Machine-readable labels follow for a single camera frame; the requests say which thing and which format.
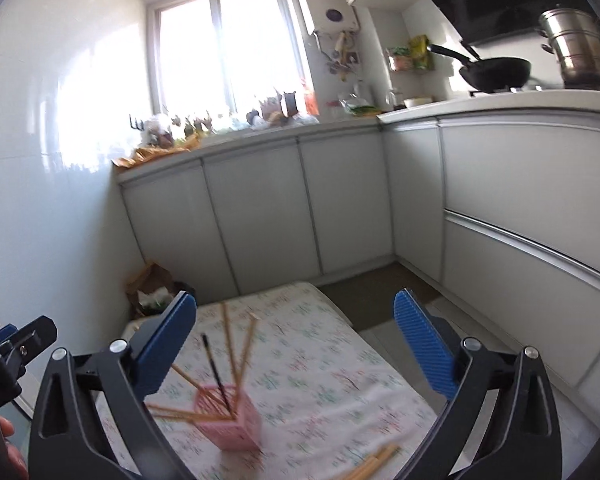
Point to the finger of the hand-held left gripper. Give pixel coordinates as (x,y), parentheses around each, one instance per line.
(30,335)

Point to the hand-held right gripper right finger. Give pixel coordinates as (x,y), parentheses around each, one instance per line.
(425,345)

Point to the green vegetables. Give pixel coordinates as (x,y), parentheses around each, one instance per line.
(360,109)

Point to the black wall hook rack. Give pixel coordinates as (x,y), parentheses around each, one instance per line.
(136,122)

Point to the black wok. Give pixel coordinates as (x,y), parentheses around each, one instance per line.
(495,75)

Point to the pink perforated utensil holder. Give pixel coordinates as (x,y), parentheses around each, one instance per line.
(235,430)

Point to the kitchen window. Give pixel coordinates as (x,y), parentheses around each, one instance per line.
(190,50)

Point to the orange snack packets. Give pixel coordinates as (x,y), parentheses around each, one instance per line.
(155,155)

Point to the stainless steel steamer pot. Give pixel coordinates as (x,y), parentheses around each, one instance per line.
(580,50)

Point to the white kitchen countertop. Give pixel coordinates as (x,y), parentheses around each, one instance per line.
(530,100)

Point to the person's left hand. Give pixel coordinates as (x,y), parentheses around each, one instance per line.
(17,460)

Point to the white bowl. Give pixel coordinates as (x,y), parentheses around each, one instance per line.
(417,102)

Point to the white kitchen base cabinets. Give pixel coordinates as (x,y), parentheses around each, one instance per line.
(260,200)

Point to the floral tablecloth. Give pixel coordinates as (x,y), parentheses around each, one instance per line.
(320,360)

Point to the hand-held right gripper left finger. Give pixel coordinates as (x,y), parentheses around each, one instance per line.
(165,345)

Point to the tan bamboo chopstick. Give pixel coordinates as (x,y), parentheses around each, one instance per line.
(180,408)
(187,376)
(190,416)
(228,340)
(248,342)

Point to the brown paper bag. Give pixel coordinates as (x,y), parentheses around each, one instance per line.
(152,275)

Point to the pile of wooden chopsticks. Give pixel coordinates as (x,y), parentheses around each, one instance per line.
(375,460)

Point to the black chopstick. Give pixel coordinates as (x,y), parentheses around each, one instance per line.
(215,372)

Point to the white wall water heater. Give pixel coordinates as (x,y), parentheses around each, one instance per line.
(325,5)

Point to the hanging yellow green bags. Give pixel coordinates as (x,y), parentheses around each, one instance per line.
(415,52)

